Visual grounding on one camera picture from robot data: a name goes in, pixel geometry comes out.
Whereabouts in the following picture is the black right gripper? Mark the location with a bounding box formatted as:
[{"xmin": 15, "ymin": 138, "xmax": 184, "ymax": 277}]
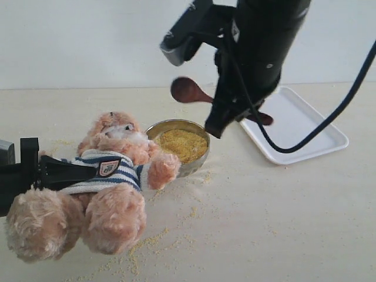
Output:
[{"xmin": 204, "ymin": 1, "xmax": 311, "ymax": 139}]

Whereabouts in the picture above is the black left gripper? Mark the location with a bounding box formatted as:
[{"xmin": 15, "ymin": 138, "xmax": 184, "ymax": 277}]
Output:
[{"xmin": 1, "ymin": 137, "xmax": 96, "ymax": 217}]

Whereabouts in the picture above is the dark red wooden spoon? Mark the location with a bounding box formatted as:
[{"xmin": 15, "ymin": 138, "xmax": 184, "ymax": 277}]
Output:
[{"xmin": 170, "ymin": 76, "xmax": 274, "ymax": 126}]

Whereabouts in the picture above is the tan teddy bear striped sweater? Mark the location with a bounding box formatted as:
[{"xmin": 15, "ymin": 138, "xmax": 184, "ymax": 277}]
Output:
[{"xmin": 5, "ymin": 112, "xmax": 181, "ymax": 263}]

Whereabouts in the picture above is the white rectangular plastic tray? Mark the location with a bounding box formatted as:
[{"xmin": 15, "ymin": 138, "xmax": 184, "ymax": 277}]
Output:
[{"xmin": 240, "ymin": 86, "xmax": 349, "ymax": 165}]

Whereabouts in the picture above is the steel bowl of yellow millet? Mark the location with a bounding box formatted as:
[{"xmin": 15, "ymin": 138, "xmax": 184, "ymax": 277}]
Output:
[{"xmin": 146, "ymin": 119, "xmax": 210, "ymax": 177}]

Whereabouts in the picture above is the black right camera cable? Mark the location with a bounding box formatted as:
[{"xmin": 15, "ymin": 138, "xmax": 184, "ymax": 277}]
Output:
[{"xmin": 219, "ymin": 17, "xmax": 376, "ymax": 153}]

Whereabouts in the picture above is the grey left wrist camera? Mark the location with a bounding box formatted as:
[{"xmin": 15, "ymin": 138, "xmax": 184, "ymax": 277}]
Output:
[{"xmin": 0, "ymin": 139, "xmax": 15, "ymax": 166}]

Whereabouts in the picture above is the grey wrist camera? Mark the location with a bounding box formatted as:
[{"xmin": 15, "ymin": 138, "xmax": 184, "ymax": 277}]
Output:
[
  {"xmin": 160, "ymin": 0, "xmax": 236, "ymax": 66},
  {"xmin": 0, "ymin": 139, "xmax": 15, "ymax": 166}
]

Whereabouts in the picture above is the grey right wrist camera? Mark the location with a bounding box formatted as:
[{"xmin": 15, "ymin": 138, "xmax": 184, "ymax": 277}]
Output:
[{"xmin": 160, "ymin": 0, "xmax": 236, "ymax": 66}]

